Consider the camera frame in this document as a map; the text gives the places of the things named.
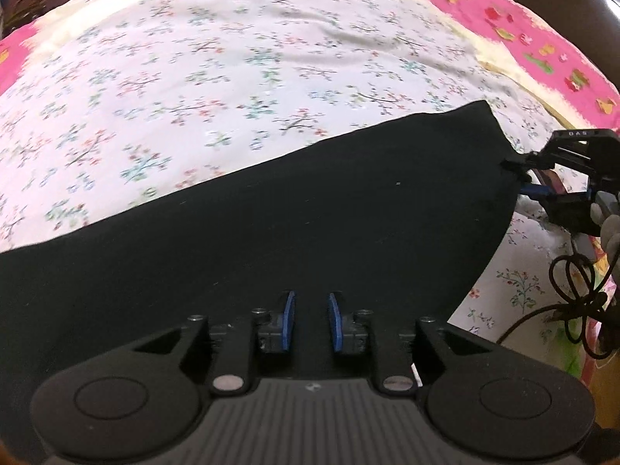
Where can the brown handbag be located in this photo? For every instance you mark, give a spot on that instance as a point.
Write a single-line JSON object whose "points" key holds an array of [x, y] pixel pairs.
{"points": [[24, 9]]}

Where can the floral bed sheet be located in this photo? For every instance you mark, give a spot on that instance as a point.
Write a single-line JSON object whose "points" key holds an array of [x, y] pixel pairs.
{"points": [[193, 82]]}

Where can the person's right hand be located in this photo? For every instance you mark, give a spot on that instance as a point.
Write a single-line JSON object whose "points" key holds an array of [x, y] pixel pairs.
{"points": [[610, 232]]}

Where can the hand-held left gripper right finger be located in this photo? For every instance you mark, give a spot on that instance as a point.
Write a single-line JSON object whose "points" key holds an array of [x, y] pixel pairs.
{"points": [[334, 322]]}

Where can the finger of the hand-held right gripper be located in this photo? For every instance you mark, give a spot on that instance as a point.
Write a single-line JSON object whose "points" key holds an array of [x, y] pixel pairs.
{"points": [[569, 213], [566, 147]]}

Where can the black pants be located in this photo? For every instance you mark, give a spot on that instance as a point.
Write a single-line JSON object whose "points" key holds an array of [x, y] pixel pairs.
{"points": [[290, 227]]}

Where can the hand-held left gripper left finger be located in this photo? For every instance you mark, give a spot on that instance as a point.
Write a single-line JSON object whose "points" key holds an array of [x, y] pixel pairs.
{"points": [[289, 319]]}

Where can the pink and cream printed blanket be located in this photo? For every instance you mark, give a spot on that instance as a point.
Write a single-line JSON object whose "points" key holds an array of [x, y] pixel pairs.
{"points": [[533, 24]]}

